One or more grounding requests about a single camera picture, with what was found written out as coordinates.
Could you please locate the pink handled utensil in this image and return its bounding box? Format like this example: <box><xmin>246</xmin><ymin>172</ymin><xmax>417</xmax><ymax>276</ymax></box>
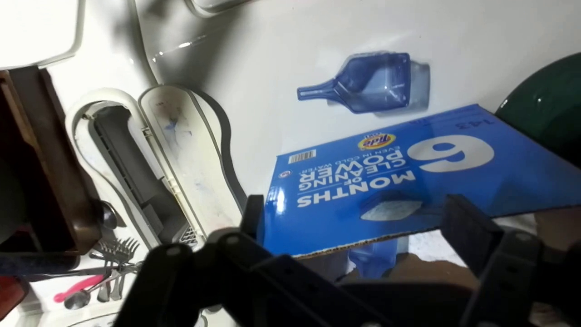
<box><xmin>52</xmin><ymin>272</ymin><xmax>105</xmax><ymax>305</ymax></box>

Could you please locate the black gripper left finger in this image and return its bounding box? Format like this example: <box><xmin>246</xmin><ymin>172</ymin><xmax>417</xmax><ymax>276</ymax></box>
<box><xmin>112</xmin><ymin>192</ymin><xmax>388</xmax><ymax>327</ymax></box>

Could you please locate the white dryer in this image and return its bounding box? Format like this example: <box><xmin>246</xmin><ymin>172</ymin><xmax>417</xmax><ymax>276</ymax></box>
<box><xmin>0</xmin><ymin>0</ymin><xmax>243</xmax><ymax>327</ymax></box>

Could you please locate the green round lid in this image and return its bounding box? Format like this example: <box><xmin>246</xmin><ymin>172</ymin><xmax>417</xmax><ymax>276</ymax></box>
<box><xmin>493</xmin><ymin>51</ymin><xmax>581</xmax><ymax>167</ymax></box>

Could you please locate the blue orange detergent box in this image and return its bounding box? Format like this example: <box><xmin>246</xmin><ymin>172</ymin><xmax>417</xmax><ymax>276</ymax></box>
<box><xmin>259</xmin><ymin>101</ymin><xmax>581</xmax><ymax>260</ymax></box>

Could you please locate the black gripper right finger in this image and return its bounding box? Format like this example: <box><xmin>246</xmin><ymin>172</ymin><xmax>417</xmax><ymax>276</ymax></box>
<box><xmin>444</xmin><ymin>192</ymin><xmax>581</xmax><ymax>327</ymax></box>

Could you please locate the white washing machine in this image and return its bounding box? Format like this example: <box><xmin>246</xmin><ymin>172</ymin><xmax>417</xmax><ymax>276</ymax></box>
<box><xmin>128</xmin><ymin>0</ymin><xmax>581</xmax><ymax>274</ymax></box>

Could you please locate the metal fork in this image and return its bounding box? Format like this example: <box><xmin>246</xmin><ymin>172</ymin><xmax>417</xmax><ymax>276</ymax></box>
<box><xmin>88</xmin><ymin>234</ymin><xmax>144</xmax><ymax>267</ymax></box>

